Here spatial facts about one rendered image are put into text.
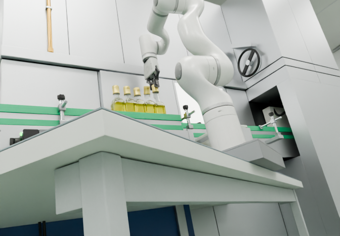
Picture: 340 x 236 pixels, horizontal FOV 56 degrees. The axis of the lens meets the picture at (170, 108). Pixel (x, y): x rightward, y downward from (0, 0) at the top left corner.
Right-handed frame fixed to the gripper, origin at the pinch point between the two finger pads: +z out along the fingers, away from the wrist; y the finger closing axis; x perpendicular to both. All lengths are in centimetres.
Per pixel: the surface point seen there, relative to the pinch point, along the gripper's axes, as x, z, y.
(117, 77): -15.4, -9.7, -11.7
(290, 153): 89, 42, 6
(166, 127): -6.5, 29.7, 13.8
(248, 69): 89, -27, -7
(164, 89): 14.6, -5.3, -11.9
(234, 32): 90, -63, -9
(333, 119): 123, 23, 22
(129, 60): -4.9, -24.1, -14.7
